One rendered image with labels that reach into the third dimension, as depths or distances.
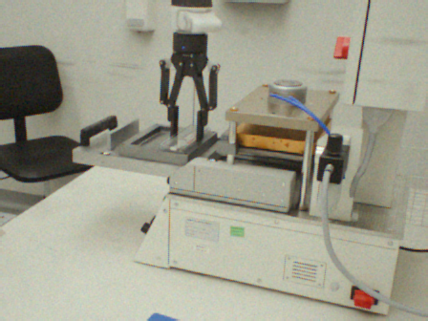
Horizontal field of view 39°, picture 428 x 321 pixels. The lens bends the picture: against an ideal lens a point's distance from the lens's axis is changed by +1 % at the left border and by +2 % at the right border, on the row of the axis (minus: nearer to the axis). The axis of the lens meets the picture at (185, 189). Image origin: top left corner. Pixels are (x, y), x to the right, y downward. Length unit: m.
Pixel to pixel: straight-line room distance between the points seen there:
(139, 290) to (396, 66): 0.64
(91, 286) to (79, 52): 1.97
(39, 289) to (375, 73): 0.76
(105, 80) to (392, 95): 2.13
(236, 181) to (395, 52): 0.37
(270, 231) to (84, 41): 2.05
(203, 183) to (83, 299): 0.33
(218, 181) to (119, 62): 1.87
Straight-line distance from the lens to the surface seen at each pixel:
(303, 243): 1.17
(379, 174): 1.23
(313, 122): 1.12
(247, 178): 1.15
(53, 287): 1.25
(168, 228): 1.25
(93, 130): 1.40
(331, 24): 2.68
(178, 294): 1.21
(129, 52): 2.95
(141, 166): 1.29
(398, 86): 1.06
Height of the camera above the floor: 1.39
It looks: 22 degrees down
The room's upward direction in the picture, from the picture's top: 2 degrees clockwise
